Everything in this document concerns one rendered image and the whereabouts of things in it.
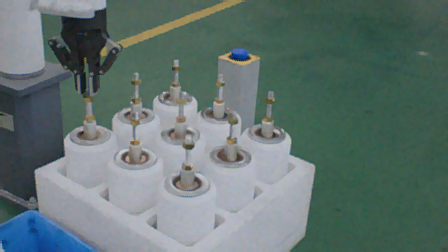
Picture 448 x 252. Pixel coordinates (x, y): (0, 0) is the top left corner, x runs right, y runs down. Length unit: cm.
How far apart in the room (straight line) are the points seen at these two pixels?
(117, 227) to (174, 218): 11
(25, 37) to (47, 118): 18
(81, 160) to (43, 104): 22
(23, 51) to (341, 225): 78
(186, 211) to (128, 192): 13
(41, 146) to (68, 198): 23
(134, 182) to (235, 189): 17
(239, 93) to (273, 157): 26
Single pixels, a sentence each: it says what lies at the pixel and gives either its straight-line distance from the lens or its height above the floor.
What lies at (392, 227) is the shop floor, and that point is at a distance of 130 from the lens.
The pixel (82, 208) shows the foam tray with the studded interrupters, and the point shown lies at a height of 16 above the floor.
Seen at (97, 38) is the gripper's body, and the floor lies 45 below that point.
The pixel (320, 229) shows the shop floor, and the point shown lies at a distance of 124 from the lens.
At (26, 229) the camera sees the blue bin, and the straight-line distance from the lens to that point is 108.
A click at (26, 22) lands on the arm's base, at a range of 113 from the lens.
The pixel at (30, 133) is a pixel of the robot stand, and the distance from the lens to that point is 119.
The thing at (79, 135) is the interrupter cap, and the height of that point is 25.
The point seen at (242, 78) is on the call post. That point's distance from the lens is 122.
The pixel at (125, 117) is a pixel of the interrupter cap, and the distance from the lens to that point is 108.
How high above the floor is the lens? 73
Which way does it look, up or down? 26 degrees down
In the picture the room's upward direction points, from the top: 3 degrees clockwise
